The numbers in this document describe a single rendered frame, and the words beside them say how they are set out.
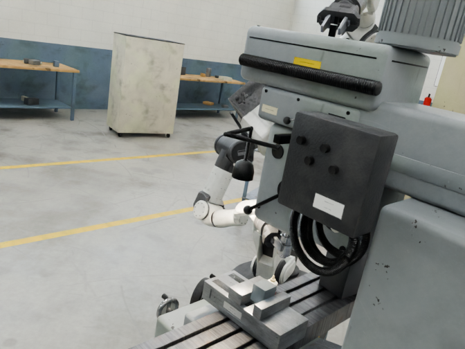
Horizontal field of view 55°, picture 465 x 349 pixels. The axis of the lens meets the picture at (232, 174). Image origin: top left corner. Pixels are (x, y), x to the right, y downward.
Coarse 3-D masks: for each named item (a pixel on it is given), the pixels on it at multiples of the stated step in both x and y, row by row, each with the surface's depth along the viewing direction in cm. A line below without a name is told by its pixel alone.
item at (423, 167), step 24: (360, 120) 111; (384, 120) 107; (408, 120) 103; (432, 120) 99; (456, 120) 96; (408, 144) 103; (432, 144) 99; (456, 144) 96; (408, 168) 103; (432, 168) 100; (456, 168) 96; (408, 192) 104; (432, 192) 100; (456, 192) 97
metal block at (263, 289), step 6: (258, 282) 147; (264, 282) 147; (270, 282) 148; (258, 288) 144; (264, 288) 144; (270, 288) 144; (252, 294) 146; (258, 294) 144; (264, 294) 143; (270, 294) 145; (252, 300) 147; (258, 300) 145
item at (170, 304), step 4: (164, 296) 198; (164, 300) 195; (168, 300) 195; (172, 300) 197; (176, 300) 199; (160, 304) 194; (164, 304) 194; (168, 304) 196; (172, 304) 199; (176, 304) 200; (160, 308) 193; (164, 308) 196; (168, 308) 197; (172, 308) 200; (176, 308) 201; (156, 312) 194; (160, 312) 194; (164, 312) 197; (156, 316) 195
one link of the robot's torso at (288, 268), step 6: (288, 258) 250; (294, 258) 251; (252, 264) 244; (288, 264) 242; (294, 264) 250; (252, 270) 245; (282, 270) 237; (288, 270) 241; (282, 276) 237; (288, 276) 245; (282, 282) 241
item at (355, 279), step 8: (328, 256) 176; (360, 264) 172; (344, 272) 170; (352, 272) 171; (360, 272) 174; (320, 280) 180; (328, 280) 177; (336, 280) 174; (344, 280) 171; (352, 280) 173; (360, 280) 176; (328, 288) 177; (336, 288) 174; (344, 288) 171; (352, 288) 175; (344, 296) 173
